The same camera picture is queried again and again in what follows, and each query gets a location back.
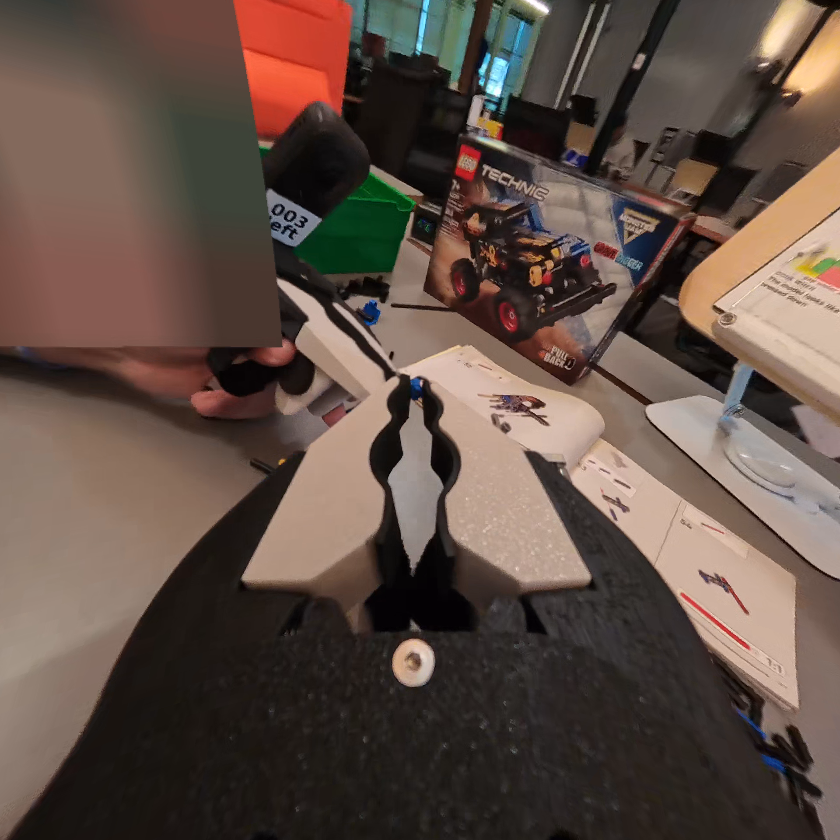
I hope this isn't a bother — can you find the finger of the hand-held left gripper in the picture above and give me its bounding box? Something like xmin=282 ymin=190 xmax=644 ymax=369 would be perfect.
xmin=290 ymin=277 xmax=400 ymax=378
xmin=295 ymin=315 xmax=398 ymax=404

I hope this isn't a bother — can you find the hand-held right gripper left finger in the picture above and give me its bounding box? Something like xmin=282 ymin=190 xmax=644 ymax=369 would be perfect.
xmin=241 ymin=375 xmax=413 ymax=632

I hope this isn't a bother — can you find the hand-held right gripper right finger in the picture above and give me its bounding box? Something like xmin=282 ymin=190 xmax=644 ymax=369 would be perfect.
xmin=420 ymin=379 xmax=593 ymax=614

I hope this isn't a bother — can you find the pile of small lego pins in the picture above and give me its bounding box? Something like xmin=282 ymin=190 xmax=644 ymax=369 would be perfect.
xmin=712 ymin=656 xmax=828 ymax=840

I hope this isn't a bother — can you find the spread of black lego parts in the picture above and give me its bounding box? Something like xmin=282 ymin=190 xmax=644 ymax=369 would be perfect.
xmin=338 ymin=274 xmax=392 ymax=327

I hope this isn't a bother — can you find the lego instruction booklet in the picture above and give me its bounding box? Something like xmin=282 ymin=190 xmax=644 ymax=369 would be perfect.
xmin=400 ymin=344 xmax=802 ymax=713

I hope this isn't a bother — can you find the lego set box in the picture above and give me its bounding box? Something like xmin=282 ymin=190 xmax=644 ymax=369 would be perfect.
xmin=423 ymin=134 xmax=697 ymax=386

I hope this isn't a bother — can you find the person's left hand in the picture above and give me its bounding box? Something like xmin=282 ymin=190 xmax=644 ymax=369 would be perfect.
xmin=39 ymin=346 xmax=282 ymax=422

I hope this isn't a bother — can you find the green plastic bin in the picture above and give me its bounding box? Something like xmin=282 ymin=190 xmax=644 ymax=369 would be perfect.
xmin=259 ymin=144 xmax=417 ymax=277

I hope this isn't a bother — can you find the orange plastic bin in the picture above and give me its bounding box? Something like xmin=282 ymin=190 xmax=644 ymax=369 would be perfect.
xmin=233 ymin=0 xmax=355 ymax=142

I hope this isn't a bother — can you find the instruction sheet on stand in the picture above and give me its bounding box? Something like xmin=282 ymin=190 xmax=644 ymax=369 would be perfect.
xmin=679 ymin=147 xmax=840 ymax=421

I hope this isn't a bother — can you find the printed instruction sheet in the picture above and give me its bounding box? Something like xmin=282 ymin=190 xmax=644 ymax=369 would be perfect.
xmin=715 ymin=210 xmax=840 ymax=368

